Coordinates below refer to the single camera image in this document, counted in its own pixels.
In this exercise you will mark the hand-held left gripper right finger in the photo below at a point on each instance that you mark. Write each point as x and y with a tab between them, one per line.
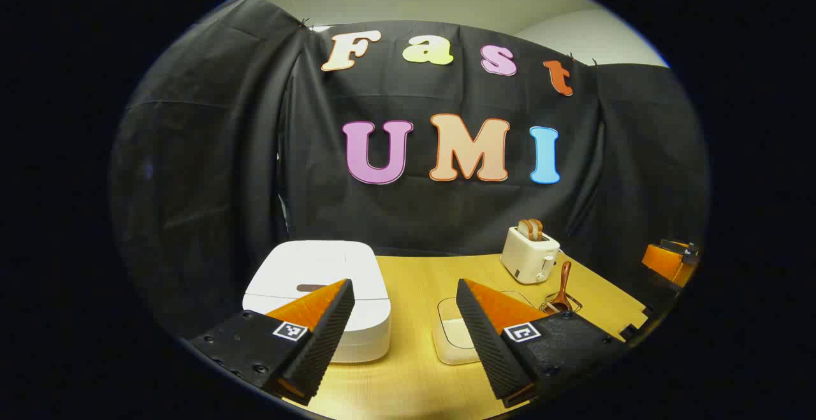
488	343

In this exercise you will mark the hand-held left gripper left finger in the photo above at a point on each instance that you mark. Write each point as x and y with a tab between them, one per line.
325	337

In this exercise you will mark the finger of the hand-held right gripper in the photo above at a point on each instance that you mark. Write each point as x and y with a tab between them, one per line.
663	264

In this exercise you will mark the white rice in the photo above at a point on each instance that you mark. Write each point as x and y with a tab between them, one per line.
459	334

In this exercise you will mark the white rice cooker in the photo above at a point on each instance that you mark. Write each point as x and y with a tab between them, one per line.
319	260

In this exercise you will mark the brown wooden spoon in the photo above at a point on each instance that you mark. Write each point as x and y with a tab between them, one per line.
565	276

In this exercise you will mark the clear plastic container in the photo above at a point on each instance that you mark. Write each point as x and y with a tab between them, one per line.
456	356

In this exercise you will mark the white toaster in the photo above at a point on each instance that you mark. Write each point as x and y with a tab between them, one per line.
526	257

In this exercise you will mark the toast bread slice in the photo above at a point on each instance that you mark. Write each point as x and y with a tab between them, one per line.
537	229
524	230

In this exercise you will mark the black backdrop cloth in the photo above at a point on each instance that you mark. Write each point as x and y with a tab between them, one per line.
223	152

